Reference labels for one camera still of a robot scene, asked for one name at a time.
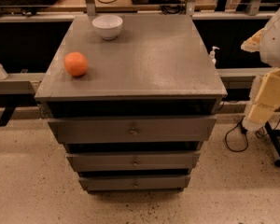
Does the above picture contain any grey bottom drawer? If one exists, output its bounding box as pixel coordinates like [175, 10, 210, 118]
[78, 175, 190, 191]

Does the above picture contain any white pump dispenser bottle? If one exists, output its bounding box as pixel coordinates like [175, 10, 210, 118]
[209, 46, 220, 65]

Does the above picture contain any grey wooden drawer cabinet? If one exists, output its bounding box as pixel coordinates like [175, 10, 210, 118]
[34, 14, 228, 194]

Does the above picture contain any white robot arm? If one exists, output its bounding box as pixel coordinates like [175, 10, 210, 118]
[241, 8, 280, 131]

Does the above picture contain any orange fruit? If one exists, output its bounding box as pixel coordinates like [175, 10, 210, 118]
[63, 52, 88, 77]

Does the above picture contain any grey drawer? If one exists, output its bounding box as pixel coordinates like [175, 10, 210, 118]
[66, 151, 200, 172]
[49, 115, 217, 144]
[78, 175, 190, 191]

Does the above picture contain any black bracket leg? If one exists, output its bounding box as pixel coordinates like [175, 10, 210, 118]
[0, 105, 16, 127]

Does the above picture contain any black floor cable with adapter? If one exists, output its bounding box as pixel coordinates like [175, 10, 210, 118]
[224, 117, 250, 153]

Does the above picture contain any black stand leg with wheel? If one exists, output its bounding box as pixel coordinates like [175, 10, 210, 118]
[265, 122, 280, 167]

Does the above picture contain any white ceramic bowl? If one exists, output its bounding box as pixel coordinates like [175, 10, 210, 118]
[92, 15, 123, 40]

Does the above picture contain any grey top drawer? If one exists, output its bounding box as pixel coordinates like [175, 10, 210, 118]
[49, 115, 217, 144]

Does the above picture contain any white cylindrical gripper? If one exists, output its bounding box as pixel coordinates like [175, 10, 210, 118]
[241, 29, 280, 125]

